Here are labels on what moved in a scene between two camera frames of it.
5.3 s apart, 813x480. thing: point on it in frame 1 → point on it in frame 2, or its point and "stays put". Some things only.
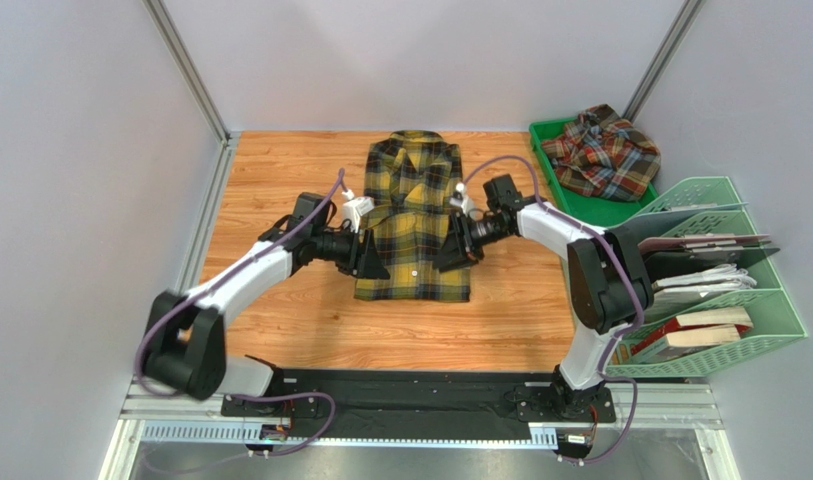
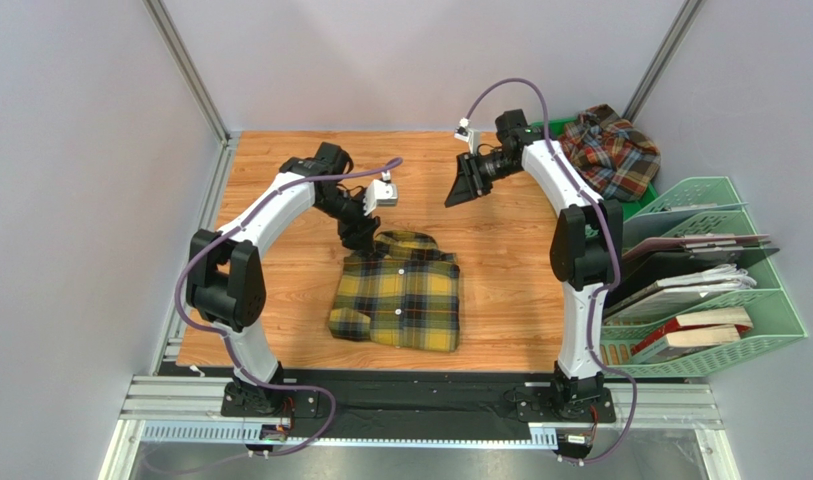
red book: x=693 y=327 stays put
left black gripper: x=370 y=264 → x=359 y=234
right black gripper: x=465 y=235 → x=474 y=172
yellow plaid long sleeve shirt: x=412 y=177 → x=403 y=294
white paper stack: x=679 y=290 stays put
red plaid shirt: x=605 y=155 stays put
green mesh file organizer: x=716 y=300 stays put
